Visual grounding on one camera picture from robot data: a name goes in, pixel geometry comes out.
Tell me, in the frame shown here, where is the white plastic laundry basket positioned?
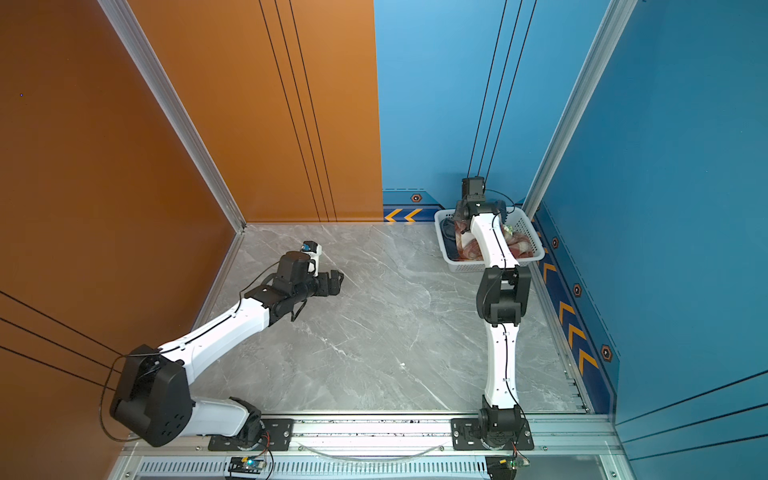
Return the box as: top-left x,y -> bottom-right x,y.
434,207 -> 545,273

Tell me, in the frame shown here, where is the red plaid skirt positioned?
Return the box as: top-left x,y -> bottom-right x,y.
454,221 -> 538,261

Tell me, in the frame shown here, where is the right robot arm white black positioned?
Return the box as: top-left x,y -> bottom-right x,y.
455,176 -> 534,453

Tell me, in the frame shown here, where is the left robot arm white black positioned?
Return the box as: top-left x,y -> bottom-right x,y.
99,242 -> 345,450

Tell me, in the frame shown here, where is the dark blue denim skirt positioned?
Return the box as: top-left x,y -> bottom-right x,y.
440,217 -> 456,248

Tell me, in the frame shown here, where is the left green circuit board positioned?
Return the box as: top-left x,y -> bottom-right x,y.
227,456 -> 269,479

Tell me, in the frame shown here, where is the green circuit board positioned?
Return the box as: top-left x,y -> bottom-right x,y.
227,456 -> 269,479
485,456 -> 530,480

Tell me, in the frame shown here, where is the right green circuit board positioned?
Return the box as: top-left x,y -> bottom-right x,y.
485,456 -> 530,480

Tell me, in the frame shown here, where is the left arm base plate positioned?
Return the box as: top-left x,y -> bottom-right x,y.
208,418 -> 294,453

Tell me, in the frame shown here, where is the grey cable on rail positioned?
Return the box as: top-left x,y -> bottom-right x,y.
298,444 -> 445,463

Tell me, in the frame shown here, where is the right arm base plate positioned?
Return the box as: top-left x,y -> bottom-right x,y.
450,417 -> 535,451

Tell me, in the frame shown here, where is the aluminium front rail frame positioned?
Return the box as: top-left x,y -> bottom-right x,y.
109,412 -> 634,479

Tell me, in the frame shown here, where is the left aluminium corner post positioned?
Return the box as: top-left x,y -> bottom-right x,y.
98,0 -> 247,234

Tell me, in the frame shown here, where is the aluminium corner post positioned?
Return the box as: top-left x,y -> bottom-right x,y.
98,0 -> 247,234
523,0 -> 638,218

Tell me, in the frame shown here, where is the right aluminium corner post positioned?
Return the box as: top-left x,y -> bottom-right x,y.
523,0 -> 638,218

